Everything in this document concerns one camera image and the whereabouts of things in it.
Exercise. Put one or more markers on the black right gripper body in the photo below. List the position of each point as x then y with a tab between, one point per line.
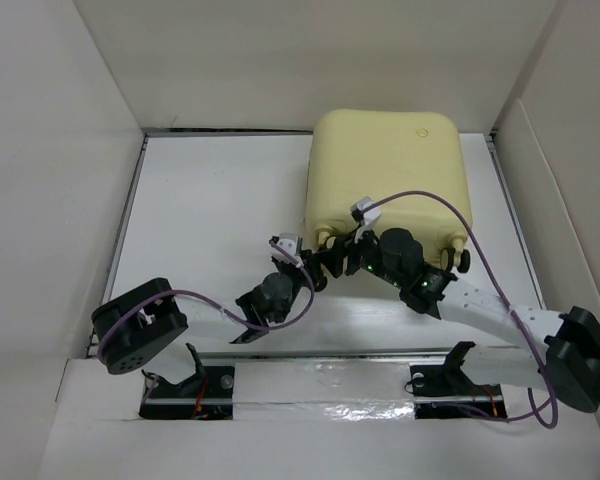
366	256

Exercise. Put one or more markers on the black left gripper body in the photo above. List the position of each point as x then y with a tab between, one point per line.
298	279

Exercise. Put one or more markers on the pale yellow hard-shell suitcase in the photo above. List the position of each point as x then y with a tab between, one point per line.
412	162

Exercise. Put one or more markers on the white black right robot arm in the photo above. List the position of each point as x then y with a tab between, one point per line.
555	351

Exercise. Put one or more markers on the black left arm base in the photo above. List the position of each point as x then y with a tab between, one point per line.
206	395

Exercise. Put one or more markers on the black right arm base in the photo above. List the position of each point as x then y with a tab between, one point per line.
443	391

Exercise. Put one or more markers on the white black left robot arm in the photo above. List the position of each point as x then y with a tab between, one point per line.
135	327

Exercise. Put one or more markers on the silver foil tape strip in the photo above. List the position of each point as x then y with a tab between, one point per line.
312	390

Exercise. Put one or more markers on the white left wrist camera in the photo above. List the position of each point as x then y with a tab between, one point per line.
286	248

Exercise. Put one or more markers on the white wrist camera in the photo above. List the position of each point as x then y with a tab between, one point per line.
366	215
286	248

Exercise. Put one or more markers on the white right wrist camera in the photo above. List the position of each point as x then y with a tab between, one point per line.
366	215

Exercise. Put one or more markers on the aluminium front rail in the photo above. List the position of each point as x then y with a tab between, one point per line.
317	355

